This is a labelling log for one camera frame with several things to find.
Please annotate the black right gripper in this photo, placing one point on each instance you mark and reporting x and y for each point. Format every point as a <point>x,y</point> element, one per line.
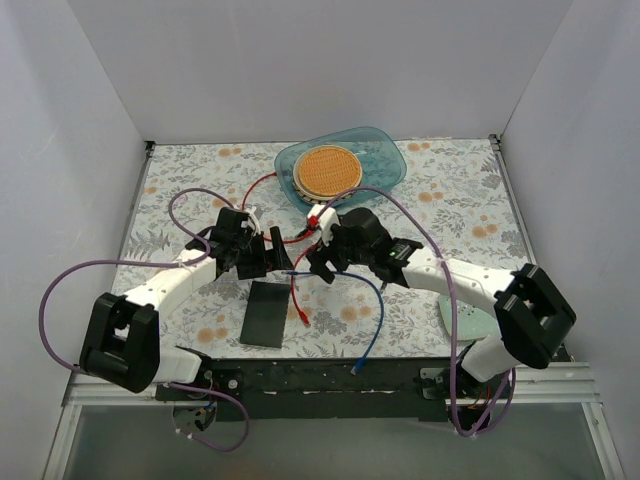
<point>329,248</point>

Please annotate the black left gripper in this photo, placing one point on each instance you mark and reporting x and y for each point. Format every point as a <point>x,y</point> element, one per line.
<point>255,257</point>

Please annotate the black network switch box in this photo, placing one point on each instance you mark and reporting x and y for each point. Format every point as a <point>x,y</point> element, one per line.
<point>265,315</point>

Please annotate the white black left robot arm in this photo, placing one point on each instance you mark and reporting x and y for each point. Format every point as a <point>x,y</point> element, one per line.
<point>122,343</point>

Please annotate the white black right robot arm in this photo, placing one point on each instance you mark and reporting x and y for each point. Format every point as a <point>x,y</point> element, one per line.
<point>533,317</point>

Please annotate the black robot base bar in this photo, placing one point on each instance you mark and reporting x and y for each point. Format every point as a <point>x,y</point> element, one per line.
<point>326,388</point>

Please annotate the orange woven round coaster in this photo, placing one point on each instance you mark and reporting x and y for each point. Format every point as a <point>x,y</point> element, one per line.
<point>330,156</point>

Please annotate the teal plastic container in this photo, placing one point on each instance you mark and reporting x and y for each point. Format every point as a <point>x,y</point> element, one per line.
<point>383,164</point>

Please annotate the floral patterned table mat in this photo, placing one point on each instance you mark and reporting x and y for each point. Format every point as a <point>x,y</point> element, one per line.
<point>453,194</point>

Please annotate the light green square plate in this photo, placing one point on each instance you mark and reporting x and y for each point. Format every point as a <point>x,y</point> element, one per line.
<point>473,324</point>

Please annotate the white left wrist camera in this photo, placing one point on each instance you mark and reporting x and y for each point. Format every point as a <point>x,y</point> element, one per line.
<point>253,221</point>

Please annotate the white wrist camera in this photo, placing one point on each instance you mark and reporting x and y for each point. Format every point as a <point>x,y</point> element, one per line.
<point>253,221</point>
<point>322,218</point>

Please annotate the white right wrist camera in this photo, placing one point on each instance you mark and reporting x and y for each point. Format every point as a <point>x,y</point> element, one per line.
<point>322,218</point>

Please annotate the aluminium frame rail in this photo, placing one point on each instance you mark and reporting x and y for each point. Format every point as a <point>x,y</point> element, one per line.
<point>551,426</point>

